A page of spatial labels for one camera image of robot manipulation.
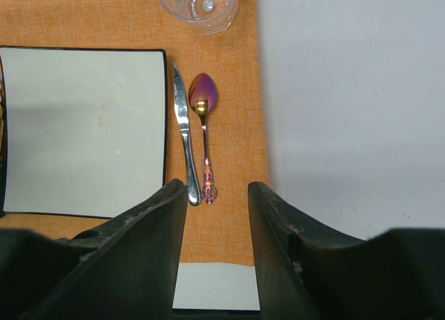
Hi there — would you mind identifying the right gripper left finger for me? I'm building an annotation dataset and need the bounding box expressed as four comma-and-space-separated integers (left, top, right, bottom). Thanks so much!
1, 179, 188, 319

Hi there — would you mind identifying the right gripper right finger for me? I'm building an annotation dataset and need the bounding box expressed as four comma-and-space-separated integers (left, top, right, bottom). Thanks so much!
248, 182, 444, 319

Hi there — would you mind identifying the orange cloth placemat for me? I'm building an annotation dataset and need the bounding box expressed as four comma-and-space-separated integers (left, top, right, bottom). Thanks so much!
1, 0, 268, 266

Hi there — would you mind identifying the white square plate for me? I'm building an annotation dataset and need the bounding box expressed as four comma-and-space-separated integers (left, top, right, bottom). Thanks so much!
1, 46, 168, 218

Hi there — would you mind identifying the green handled silver knife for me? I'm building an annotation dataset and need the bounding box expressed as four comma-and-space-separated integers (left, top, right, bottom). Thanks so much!
169, 60, 201, 206

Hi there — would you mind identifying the copper bowl spoon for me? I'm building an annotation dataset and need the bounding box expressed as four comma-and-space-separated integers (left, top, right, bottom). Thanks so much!
188, 73, 218, 205

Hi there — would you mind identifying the clear drinking glass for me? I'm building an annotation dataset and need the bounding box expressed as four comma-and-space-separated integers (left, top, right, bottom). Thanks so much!
159, 0, 239, 35

